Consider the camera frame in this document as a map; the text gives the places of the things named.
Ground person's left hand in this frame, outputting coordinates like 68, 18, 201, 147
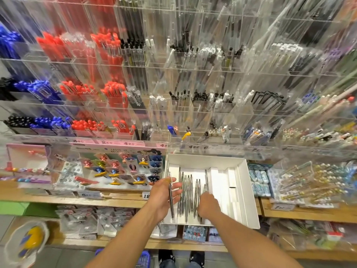
145, 177, 184, 222

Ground person's right hand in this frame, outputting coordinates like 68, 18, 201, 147
197, 192, 223, 221

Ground clear pen bundle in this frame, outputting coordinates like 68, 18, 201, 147
167, 181, 176, 222

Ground pile of silver pens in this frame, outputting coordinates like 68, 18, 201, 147
175, 169, 212, 226

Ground white cardboard box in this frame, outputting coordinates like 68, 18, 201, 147
162, 153, 262, 230

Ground blue shopping basket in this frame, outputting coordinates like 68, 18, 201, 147
95, 248, 152, 268

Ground clear acrylic display rack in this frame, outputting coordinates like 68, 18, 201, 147
0, 0, 357, 160

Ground person's left forearm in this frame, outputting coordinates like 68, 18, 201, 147
85, 215, 165, 268

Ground person's right forearm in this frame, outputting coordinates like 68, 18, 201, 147
208, 214, 305, 268

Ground person's right shoe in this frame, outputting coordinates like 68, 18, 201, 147
189, 251, 206, 267

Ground person's shoe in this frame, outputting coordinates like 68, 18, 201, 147
158, 249, 175, 262
189, 251, 206, 267

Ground person's left shoe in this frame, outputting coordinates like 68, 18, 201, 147
158, 249, 175, 262

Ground stack of clear gold-pen packets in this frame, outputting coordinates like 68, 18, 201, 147
269, 160, 357, 209

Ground row of small patterned packets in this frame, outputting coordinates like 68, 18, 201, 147
181, 225, 224, 245

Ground tray of colourful clip packets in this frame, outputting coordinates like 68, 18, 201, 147
56, 147, 167, 190

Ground stack of blue eraser packets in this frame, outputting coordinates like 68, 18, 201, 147
248, 163, 273, 198

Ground stack of clear stationery packets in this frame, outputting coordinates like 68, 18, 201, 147
56, 205, 135, 238

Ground rows of red pens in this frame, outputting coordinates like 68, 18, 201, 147
36, 0, 137, 137

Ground round yellow blue packet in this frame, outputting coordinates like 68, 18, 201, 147
4, 220, 50, 268

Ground stack of pink packets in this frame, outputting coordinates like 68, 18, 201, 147
0, 143, 52, 185

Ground green shelf panel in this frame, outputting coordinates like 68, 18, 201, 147
0, 201, 42, 217

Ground rows of black pens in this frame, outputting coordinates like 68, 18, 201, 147
0, 78, 35, 129

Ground rows of blue pens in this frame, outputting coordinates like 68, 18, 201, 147
0, 22, 70, 134

